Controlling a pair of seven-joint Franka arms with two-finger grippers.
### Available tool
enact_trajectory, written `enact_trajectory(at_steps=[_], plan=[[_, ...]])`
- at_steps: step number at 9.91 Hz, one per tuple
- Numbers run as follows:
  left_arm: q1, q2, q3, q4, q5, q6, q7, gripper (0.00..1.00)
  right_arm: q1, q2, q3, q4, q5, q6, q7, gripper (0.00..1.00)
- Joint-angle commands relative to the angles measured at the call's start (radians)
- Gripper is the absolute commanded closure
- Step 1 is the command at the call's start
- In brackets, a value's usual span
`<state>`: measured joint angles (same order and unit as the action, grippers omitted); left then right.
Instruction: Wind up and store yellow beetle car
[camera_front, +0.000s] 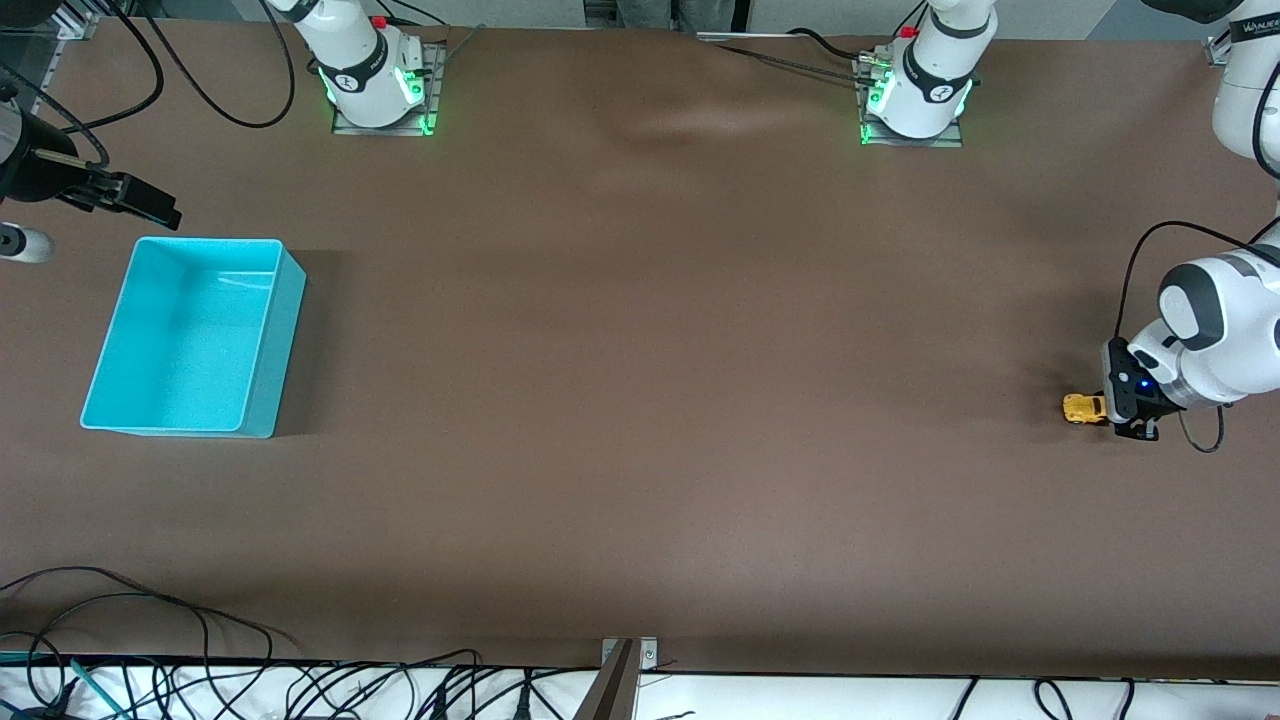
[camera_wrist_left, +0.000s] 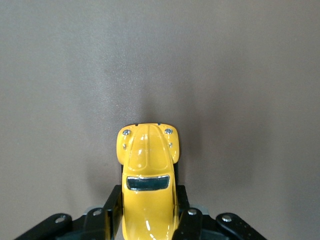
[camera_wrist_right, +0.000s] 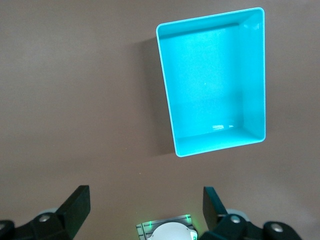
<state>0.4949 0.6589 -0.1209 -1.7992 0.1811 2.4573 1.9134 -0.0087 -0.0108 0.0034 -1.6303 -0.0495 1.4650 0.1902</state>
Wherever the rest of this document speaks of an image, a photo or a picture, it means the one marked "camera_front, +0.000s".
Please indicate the small silver corner bracket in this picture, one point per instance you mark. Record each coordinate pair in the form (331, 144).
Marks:
(1220, 52)

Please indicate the teal plastic storage bin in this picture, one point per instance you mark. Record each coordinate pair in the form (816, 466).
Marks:
(180, 340)

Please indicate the aluminium frame profile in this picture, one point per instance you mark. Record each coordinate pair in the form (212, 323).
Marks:
(75, 15)

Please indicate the silver metal bracket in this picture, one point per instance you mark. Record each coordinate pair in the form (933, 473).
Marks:
(648, 655)

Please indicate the yellow beetle toy car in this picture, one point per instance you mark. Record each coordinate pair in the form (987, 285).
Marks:
(1082, 408)

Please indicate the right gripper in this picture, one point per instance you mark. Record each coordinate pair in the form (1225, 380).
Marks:
(32, 172)

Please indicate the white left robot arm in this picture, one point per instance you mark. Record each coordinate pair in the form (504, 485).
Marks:
(1230, 340)

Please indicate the dark metal post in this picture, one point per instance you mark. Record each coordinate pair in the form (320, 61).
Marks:
(610, 695)

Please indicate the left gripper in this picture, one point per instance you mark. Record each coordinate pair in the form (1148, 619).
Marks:
(1158, 404)

